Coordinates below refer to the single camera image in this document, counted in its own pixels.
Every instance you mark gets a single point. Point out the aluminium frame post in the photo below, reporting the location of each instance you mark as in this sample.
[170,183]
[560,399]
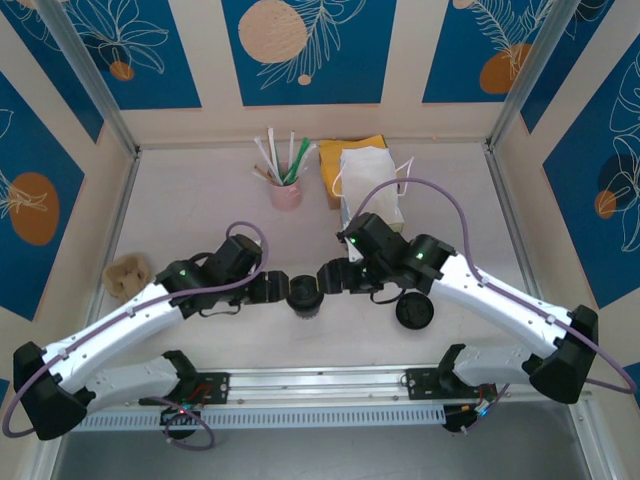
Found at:
[90,75]
[531,75]

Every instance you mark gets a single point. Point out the yellow napkin stack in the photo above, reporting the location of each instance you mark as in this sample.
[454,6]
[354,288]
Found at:
[330,165]

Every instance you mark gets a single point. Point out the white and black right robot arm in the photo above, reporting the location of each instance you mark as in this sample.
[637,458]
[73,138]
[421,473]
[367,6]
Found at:
[500,305]

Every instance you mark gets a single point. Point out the white wrapped straw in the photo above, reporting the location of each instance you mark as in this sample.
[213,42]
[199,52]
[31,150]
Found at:
[292,147]
[310,150]
[272,145]
[265,155]

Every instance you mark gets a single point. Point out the small controller board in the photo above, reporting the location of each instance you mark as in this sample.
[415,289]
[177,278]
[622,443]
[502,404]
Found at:
[475,411]
[181,410]

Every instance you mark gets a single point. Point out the wooden stirrer stick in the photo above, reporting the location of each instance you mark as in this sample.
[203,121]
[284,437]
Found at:
[260,172]

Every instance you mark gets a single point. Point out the dark sleeved paper coffee cup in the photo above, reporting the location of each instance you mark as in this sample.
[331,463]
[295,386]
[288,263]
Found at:
[306,315]

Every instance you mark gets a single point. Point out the pink straw holder cup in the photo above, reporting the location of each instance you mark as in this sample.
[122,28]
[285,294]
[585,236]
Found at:
[287,197]

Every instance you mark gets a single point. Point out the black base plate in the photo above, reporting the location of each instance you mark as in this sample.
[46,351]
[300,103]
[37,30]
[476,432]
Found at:
[217,387]
[420,385]

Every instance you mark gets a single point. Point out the wide green wrapped straw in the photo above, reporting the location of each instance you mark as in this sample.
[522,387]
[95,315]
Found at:
[302,150]

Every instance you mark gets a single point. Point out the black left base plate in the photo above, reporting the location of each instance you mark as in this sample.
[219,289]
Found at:
[217,387]

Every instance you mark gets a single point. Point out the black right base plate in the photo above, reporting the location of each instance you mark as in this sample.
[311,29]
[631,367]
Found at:
[420,385]

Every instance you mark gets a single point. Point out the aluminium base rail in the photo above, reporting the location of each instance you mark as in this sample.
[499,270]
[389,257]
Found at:
[320,382]

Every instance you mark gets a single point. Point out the beige pulp cup carrier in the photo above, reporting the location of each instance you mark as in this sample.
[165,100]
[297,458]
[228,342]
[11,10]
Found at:
[125,277]

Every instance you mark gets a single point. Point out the black plastic cup lid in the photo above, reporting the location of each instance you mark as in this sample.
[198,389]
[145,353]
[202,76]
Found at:
[305,290]
[414,311]

